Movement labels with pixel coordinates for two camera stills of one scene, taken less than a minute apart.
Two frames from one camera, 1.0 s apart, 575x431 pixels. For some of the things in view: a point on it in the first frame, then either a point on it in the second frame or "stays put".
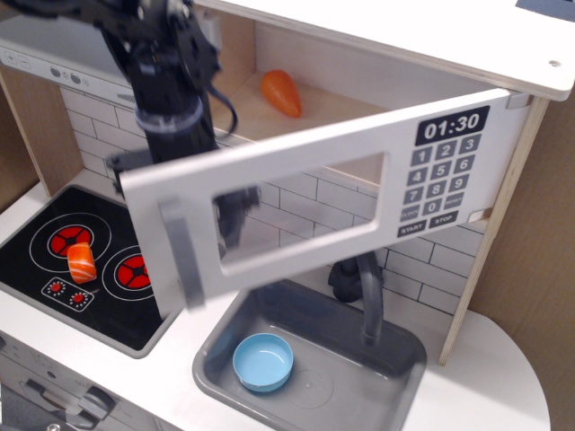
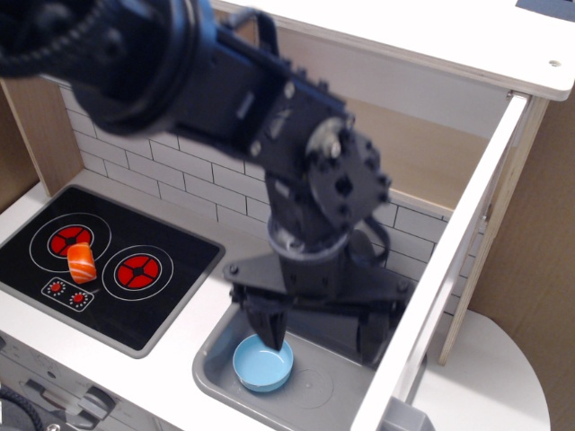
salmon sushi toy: (82, 263) stays put
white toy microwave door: (449, 167) -> (445, 314)
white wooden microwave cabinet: (360, 62) stays put
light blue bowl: (263, 362) stays put
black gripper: (177, 118) -> (340, 263)
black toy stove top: (116, 306) stays put
